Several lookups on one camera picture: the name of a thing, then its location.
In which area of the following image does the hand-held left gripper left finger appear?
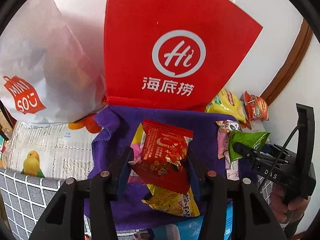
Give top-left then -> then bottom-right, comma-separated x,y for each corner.
29,146 -> 134,240

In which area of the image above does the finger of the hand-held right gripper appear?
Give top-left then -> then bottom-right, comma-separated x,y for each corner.
265,143 -> 297,165
234,142 -> 266,162

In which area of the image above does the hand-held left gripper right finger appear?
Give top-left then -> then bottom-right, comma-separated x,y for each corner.
186,147 -> 288,240

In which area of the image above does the green triangular snack packet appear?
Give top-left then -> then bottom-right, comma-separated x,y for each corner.
229,131 -> 270,163

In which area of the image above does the small white pink packet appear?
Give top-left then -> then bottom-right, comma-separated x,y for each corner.
224,151 -> 241,180

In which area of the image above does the panda print snack packet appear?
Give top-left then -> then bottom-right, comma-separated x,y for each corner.
216,120 -> 242,132

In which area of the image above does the yellow triangular snack packet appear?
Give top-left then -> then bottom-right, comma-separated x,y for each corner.
141,184 -> 200,218

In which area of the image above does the pink purple snack packet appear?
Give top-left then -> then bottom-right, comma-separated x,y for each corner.
128,124 -> 147,178

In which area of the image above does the red snack packet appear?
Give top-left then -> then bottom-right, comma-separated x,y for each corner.
130,119 -> 194,194

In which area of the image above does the blue tissue box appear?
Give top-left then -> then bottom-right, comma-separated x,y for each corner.
116,200 -> 235,240

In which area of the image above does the small blue snack packet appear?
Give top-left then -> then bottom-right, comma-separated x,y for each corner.
134,229 -> 153,240

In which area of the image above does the person's right hand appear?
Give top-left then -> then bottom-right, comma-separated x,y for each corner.
271,182 -> 310,230

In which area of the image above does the orange snack bag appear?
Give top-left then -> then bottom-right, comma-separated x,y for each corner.
243,91 -> 269,122

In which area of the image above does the purple cloth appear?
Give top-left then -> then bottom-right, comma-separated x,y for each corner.
84,105 -> 258,232

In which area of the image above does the large yellow snack bag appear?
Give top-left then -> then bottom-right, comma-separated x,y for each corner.
205,89 -> 247,123

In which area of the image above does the red paper bag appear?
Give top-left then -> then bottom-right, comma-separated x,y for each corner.
103,0 -> 263,112

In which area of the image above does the white plastic bag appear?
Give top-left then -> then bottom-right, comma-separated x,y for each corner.
0,0 -> 108,128

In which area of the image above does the black cable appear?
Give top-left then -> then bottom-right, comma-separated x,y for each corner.
257,124 -> 302,189

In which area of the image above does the brown wooden door frame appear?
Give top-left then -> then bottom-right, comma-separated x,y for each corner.
260,19 -> 313,103

